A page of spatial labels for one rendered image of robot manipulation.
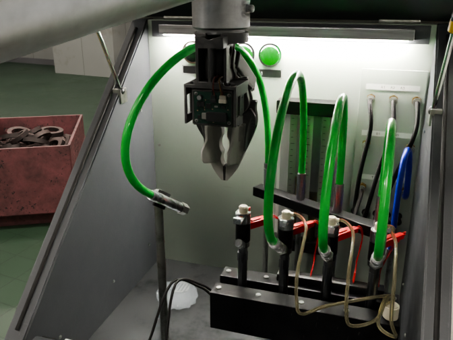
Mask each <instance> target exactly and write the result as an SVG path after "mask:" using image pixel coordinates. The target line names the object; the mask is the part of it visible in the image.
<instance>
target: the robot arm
mask: <svg viewBox="0 0 453 340"><path fill-rule="evenodd" d="M189 2H191V5H192V27H193V28H194V29H197V31H195V32H194V34H195V74H196V79H194V80H192V81H190V82H187V83H185V84H184V85H183V86H184V109H185V123H189V122H190V121H191V120H193V124H194V125H197V127H198V129H199V131H200V133H201V135H202V136H203V138H204V145H203V148H202V151H201V159H202V162H203V163H211V165H212V167H213V169H214V170H215V172H216V174H217V175H218V176H219V178H220V179H221V180H225V181H228V180H229V178H230V177H231V176H232V175H233V174H234V173H235V171H236V170H237V169H238V167H239V165H240V163H241V161H242V159H243V157H244V155H245V152H246V150H247V148H248V146H249V144H250V142H251V139H252V138H253V135H254V134H255V131H256V128H257V126H258V110H257V103H258V100H253V95H252V92H253V91H254V90H255V83H256V76H255V75H254V73H253V72H252V70H251V68H250V67H249V66H248V64H247V62H246V61H245V59H244V58H243V56H242V54H241V53H240V52H239V51H236V50H235V44H239V43H248V42H249V31H246V30H245V29H248V28H249V27H250V13H253V12H254V10H255V7H254V5H250V0H0V63H4V62H6V61H10V60H12V59H16V58H18V57H22V56H25V55H29V54H31V53H35V52H37V51H41V50H43V49H47V48H50V47H54V46H56V45H60V44H62V43H66V42H68V41H71V40H75V39H77V38H81V37H83V36H87V35H89V34H93V33H95V32H99V31H102V30H106V29H108V28H112V27H114V26H118V25H120V24H124V23H127V22H130V21H133V20H136V19H139V18H142V17H145V16H149V15H152V14H154V13H158V12H160V11H164V10H166V9H170V8H172V7H176V6H179V5H183V4H185V3H189ZM188 94H189V103H190V112H189V113H187V95H188ZM224 127H226V128H227V138H228V139H229V143H230V146H229V150H228V152H227V160H226V161H225V159H224V152H225V149H224V146H223V144H222V138H223V136H224V133H225V128H224Z"/></svg>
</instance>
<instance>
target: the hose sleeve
mask: <svg viewBox="0 0 453 340"><path fill-rule="evenodd" d="M152 191H153V192H154V196H153V197H152V198H148V199H149V200H151V201H153V202H155V203H157V204H160V205H163V206H165V207H167V208H169V209H171V210H174V211H177V212H181V211H182V210H183V204H182V203H181V202H179V201H177V200H175V199H172V198H169V197H168V196H165V195H164V194H161V193H159V192H157V191H155V190H152Z"/></svg>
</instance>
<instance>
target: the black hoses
mask: <svg viewBox="0 0 453 340"><path fill-rule="evenodd" d="M372 101H373V100H372V99H371V98H370V99H368V102H367V107H368V115H369V125H368V131H367V137H366V141H365V145H364V149H363V154H362V157H361V162H360V165H359V170H358V174H357V181H356V186H355V195H354V200H353V207H352V209H351V213H352V214H354V215H357V213H358V210H359V207H360V204H361V201H362V198H363V189H360V190H359V188H360V184H361V177H362V173H363V168H364V164H365V159H366V156H367V151H368V148H369V143H370V140H371V135H372V130H373V108H372ZM391 116H392V117H391V118H394V119H395V120H396V101H395V100H392V101H391ZM419 122H420V103H419V101H416V102H415V125H414V129H413V133H412V136H411V139H410V141H409V143H408V146H407V147H410V148H412V146H413V144H414V142H415V139H416V137H417V133H418V130H419ZM382 155H383V154H382ZM399 165H400V163H399V164H398V166H397V168H396V170H395V172H394V174H393V177H392V188H393V186H394V183H395V181H396V179H397V177H398V169H399ZM381 166H382V157H381V159H380V162H379V165H378V167H377V171H376V173H375V177H374V179H373V183H372V186H371V190H370V193H369V197H368V200H367V204H366V207H365V208H364V209H363V210H362V211H361V213H362V215H363V216H362V217H365V218H367V216H368V214H369V209H370V206H371V201H372V199H373V195H374V192H375V188H376V185H377V183H378V179H379V176H380V173H381ZM390 216H391V214H390V212H389V217H388V225H391V221H389V218H390ZM401 218H402V214H401V213H399V214H398V224H397V226H398V225H401V223H402V221H401Z"/></svg>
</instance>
